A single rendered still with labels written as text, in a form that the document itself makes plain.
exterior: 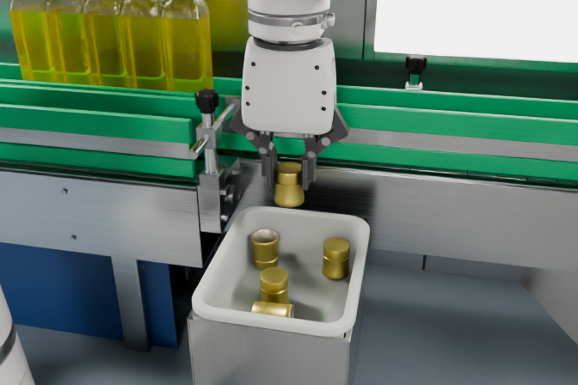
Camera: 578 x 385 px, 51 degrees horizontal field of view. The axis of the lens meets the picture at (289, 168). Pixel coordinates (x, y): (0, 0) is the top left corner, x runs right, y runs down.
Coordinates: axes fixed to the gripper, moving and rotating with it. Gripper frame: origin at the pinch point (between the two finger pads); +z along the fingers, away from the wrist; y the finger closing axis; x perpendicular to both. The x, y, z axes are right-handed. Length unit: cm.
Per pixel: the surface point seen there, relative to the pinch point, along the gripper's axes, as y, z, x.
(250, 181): 7.9, 8.8, -12.1
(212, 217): 10.7, 9.5, -2.6
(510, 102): -27.0, -2.4, -20.6
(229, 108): 10.1, -2.6, -10.8
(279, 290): 0.0, 13.2, 5.9
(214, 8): 17.6, -11.6, -30.3
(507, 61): -27.1, -5.7, -29.4
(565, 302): -44, 39, -32
